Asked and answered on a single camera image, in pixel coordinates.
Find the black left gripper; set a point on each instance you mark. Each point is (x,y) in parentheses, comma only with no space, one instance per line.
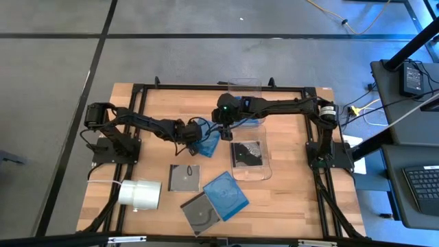
(190,132)

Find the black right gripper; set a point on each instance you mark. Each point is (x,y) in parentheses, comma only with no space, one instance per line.
(223,115)

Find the black jewel case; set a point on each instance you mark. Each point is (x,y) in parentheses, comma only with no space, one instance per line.
(199,216)
(185,183)
(240,159)

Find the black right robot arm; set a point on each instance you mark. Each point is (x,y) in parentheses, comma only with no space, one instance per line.
(284,106)

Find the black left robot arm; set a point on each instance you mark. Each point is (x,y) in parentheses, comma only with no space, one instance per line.
(144,121)

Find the clear plastic bin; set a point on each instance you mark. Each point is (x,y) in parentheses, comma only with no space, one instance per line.
(245,85)
(252,175)

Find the white cylinder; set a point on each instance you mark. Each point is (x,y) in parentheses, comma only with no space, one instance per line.
(140,195)

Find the white paper sheet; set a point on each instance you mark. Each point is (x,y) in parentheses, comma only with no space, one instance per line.
(361,166)

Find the short black pole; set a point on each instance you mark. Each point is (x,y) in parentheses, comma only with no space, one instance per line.
(374,142)

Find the grey side desk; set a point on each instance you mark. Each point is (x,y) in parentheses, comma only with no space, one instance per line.
(387,89)

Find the grey desk with keyboard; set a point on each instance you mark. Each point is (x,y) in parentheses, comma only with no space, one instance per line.
(394,192)

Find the small black connector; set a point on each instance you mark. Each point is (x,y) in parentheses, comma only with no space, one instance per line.
(385,215)

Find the black power adapter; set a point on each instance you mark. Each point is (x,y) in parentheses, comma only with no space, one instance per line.
(411,79)

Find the grey furniture foot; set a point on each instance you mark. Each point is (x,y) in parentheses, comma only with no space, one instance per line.
(10,157)

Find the thick black pole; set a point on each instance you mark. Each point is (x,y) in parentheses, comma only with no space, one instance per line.
(411,44)

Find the black keyboard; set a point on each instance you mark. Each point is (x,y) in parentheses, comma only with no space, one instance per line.
(423,188)

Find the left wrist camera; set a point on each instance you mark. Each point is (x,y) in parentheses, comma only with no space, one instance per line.
(193,151)

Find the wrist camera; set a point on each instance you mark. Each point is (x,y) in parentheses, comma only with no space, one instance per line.
(193,151)
(227,133)

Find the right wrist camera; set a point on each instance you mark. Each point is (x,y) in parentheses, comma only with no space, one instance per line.
(227,133)

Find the black metal table frame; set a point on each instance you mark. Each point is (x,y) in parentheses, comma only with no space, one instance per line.
(171,87)

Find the silver bracket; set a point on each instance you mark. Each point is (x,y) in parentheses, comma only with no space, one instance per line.
(127,239)
(317,243)

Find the black camera rail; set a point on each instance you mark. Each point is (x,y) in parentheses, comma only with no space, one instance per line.
(51,240)

